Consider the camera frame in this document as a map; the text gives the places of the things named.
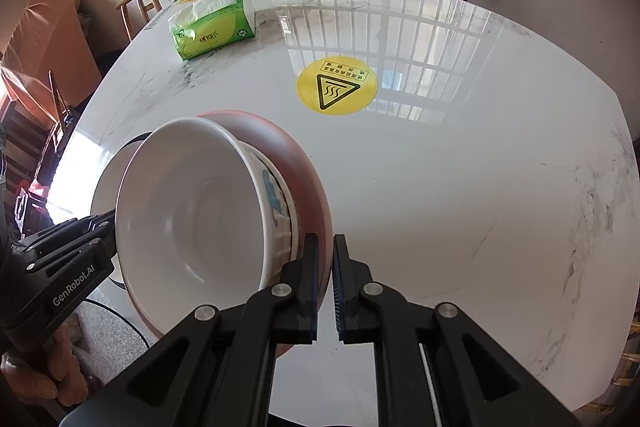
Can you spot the dark wooden side chair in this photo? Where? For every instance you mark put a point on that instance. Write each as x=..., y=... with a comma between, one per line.
x=36, y=124

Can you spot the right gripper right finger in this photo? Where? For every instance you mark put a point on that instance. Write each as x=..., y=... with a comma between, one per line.
x=371, y=313

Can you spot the green tissue pack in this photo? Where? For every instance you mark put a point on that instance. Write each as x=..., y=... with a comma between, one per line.
x=206, y=25

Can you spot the white bowl rabbit print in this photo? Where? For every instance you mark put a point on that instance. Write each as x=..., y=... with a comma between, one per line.
x=280, y=232

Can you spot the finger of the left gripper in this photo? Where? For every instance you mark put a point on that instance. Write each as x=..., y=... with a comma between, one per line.
x=70, y=232
x=48, y=255

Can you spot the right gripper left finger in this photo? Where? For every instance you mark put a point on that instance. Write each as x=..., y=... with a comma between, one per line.
x=248, y=339

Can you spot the yellow round warning sticker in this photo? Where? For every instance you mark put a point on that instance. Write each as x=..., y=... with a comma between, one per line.
x=337, y=86

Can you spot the orange covered furniture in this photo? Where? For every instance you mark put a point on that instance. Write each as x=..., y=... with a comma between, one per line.
x=48, y=41

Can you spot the white bowl dog print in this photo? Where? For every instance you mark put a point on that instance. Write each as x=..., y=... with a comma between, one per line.
x=200, y=216

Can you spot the person's left hand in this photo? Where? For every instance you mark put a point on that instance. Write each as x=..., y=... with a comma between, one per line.
x=62, y=380

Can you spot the large blue floral plate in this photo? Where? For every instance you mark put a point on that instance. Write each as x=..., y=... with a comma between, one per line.
x=132, y=145

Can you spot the large pink bowl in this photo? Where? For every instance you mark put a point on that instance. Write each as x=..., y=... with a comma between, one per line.
x=305, y=186

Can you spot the white plate pink flowers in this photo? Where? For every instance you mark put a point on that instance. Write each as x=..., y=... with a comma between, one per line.
x=105, y=194

